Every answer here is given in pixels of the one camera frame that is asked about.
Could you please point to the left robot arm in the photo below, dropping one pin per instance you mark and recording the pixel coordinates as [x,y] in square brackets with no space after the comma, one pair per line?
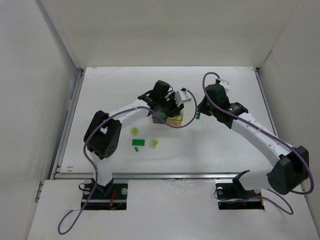
[102,136]

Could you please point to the grey transparent container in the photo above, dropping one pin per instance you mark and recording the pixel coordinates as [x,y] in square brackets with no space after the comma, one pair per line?
[156,117]

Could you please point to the aluminium rail front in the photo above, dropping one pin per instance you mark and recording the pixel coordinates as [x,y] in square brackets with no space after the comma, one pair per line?
[147,176]

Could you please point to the lime lego brick right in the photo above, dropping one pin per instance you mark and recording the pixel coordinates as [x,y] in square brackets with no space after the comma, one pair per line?
[153,143]

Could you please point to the lime lego brick left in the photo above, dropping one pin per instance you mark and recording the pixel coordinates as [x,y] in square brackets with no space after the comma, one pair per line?
[135,131]

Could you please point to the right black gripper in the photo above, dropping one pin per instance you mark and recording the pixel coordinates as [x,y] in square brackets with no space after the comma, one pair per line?
[203,107]

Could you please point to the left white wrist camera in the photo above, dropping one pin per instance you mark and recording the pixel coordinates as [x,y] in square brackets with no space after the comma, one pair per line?
[182,96]

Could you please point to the lime curved lego brick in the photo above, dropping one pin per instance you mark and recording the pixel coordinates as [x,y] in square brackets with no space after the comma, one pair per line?
[177,118]

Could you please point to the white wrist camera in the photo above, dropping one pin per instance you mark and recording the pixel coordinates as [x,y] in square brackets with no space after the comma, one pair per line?
[182,96]
[223,83]

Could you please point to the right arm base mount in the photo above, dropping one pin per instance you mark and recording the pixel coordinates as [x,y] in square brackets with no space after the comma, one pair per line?
[232,196]

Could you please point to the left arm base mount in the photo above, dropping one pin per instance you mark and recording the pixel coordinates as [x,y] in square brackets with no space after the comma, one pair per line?
[112,197]

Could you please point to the dark green flat lego plate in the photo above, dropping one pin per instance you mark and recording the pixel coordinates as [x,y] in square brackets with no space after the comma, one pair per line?
[138,142]

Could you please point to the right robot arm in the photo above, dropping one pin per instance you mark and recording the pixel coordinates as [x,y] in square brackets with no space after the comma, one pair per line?
[289,164]

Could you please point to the orange transparent container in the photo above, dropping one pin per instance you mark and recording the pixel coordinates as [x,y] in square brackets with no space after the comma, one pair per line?
[173,122]

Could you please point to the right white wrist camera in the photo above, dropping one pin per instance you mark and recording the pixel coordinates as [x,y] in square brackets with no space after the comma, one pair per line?
[223,83]

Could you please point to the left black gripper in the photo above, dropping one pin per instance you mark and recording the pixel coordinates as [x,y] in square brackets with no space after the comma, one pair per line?
[169,109]

